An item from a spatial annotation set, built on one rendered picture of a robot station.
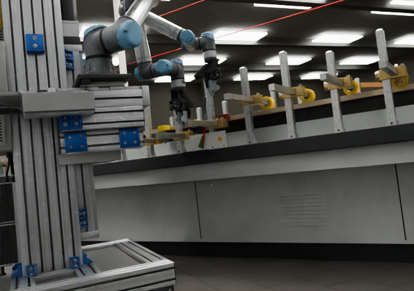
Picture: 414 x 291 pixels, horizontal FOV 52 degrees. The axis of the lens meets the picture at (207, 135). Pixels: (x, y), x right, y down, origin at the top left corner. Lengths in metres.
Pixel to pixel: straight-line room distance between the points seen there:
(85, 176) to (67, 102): 0.48
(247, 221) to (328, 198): 0.54
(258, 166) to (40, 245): 1.19
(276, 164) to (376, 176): 0.52
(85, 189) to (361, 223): 1.45
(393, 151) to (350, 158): 0.21
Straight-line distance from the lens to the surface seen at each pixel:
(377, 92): 2.36
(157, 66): 2.16
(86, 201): 2.07
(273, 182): 2.60
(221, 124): 2.49
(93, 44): 1.93
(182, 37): 2.31
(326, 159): 2.26
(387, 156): 2.19
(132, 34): 1.87
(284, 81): 2.33
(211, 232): 2.86
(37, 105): 1.71
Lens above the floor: 0.62
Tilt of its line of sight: 4 degrees up
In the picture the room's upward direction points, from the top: 6 degrees counter-clockwise
